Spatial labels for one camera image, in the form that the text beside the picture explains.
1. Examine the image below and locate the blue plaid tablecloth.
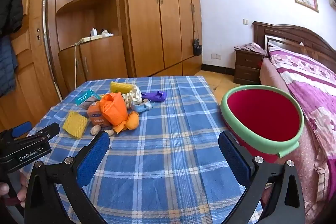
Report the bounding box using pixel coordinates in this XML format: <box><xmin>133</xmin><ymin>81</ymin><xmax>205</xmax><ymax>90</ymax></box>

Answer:
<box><xmin>20</xmin><ymin>76</ymin><xmax>265</xmax><ymax>224</ymax></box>

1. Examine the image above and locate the bed with purple floral bedding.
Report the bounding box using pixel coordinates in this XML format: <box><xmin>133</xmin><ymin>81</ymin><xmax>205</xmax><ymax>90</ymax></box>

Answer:
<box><xmin>267</xmin><ymin>42</ymin><xmax>336</xmax><ymax>210</ymax></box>

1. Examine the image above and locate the pink folded cloth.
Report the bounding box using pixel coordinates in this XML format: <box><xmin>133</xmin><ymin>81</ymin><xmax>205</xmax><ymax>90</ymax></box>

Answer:
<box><xmin>234</xmin><ymin>42</ymin><xmax>268</xmax><ymax>56</ymax></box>

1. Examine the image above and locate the purple wrapper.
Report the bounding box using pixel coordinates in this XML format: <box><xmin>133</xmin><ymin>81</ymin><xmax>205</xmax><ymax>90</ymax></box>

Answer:
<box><xmin>141</xmin><ymin>91</ymin><xmax>167</xmax><ymax>102</ymax></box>

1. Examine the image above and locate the wooden wardrobe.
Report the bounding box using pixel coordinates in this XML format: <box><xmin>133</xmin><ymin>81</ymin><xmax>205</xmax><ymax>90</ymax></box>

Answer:
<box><xmin>119</xmin><ymin>0</ymin><xmax>204</xmax><ymax>77</ymax></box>

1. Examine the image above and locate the wooden bed headboard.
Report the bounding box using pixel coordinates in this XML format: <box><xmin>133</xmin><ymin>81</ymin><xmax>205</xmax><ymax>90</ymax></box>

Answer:
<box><xmin>252</xmin><ymin>21</ymin><xmax>336</xmax><ymax>75</ymax></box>

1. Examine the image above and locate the wooden door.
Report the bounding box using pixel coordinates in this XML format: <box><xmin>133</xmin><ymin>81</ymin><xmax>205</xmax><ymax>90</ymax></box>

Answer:
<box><xmin>0</xmin><ymin>0</ymin><xmax>63</xmax><ymax>130</ymax></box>

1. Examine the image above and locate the black jacket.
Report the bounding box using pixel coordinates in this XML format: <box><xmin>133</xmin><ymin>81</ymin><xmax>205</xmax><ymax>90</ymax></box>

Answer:
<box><xmin>0</xmin><ymin>0</ymin><xmax>25</xmax><ymax>36</ymax></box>

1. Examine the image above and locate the wooden corner shelf unit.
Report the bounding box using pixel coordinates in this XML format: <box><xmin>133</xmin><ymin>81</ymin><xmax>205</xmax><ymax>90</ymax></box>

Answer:
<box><xmin>49</xmin><ymin>0</ymin><xmax>129</xmax><ymax>89</ymax></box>

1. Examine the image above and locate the red bucket with green rim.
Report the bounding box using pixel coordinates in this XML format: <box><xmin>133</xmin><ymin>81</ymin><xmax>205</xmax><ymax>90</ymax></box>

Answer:
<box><xmin>220</xmin><ymin>85</ymin><xmax>305</xmax><ymax>164</ymax></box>

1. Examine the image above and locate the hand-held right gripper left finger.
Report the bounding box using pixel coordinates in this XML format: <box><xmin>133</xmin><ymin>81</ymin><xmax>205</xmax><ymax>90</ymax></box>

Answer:
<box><xmin>24</xmin><ymin>131</ymin><xmax>110</xmax><ymax>224</ymax></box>

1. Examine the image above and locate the blue jacket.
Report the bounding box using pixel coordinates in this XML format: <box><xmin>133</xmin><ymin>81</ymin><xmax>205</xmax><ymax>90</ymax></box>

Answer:
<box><xmin>0</xmin><ymin>35</ymin><xmax>18</xmax><ymax>97</ymax></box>

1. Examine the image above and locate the white power cable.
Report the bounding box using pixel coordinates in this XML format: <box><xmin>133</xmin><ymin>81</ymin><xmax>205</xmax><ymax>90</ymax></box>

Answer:
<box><xmin>74</xmin><ymin>40</ymin><xmax>80</xmax><ymax>88</ymax></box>

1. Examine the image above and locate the wooden nightstand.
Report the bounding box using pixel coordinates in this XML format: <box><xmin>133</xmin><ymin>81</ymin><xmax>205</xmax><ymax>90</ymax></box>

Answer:
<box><xmin>234</xmin><ymin>48</ymin><xmax>265</xmax><ymax>85</ymax></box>

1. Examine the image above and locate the teal cardboard box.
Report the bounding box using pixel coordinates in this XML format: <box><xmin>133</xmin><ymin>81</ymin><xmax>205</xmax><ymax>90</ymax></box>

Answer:
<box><xmin>74</xmin><ymin>89</ymin><xmax>101</xmax><ymax>106</ymax></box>

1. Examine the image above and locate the white power strip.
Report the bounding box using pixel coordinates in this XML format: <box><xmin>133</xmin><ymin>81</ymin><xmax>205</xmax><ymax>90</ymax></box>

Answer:
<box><xmin>79</xmin><ymin>34</ymin><xmax>103</xmax><ymax>43</ymax></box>

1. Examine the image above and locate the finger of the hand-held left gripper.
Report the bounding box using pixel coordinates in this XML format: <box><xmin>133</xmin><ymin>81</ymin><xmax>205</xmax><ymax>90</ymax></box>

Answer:
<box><xmin>13</xmin><ymin>123</ymin><xmax>60</xmax><ymax>145</ymax></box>
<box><xmin>12</xmin><ymin>121</ymin><xmax>32</xmax><ymax>138</ymax></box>

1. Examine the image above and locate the person's left hand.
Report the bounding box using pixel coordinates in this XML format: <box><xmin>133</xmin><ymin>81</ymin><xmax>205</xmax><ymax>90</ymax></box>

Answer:
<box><xmin>0</xmin><ymin>179</ymin><xmax>27</xmax><ymax>202</ymax></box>

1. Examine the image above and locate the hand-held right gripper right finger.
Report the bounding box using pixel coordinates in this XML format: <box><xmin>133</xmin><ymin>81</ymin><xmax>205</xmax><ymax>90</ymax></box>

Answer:
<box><xmin>218</xmin><ymin>131</ymin><xmax>306</xmax><ymax>224</ymax></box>

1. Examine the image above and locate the orange cardboard box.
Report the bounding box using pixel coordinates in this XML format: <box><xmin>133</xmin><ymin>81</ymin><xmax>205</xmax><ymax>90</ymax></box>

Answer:
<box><xmin>87</xmin><ymin>100</ymin><xmax>113</xmax><ymax>127</ymax></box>

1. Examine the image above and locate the pink bed sheet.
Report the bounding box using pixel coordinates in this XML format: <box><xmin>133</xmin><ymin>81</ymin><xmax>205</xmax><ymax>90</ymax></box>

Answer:
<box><xmin>259</xmin><ymin>57</ymin><xmax>332</xmax><ymax>214</ymax></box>

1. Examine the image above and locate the white crumpled tissue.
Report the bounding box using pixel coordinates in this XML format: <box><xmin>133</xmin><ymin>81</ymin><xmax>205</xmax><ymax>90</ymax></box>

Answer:
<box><xmin>122</xmin><ymin>84</ymin><xmax>143</xmax><ymax>108</ymax></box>

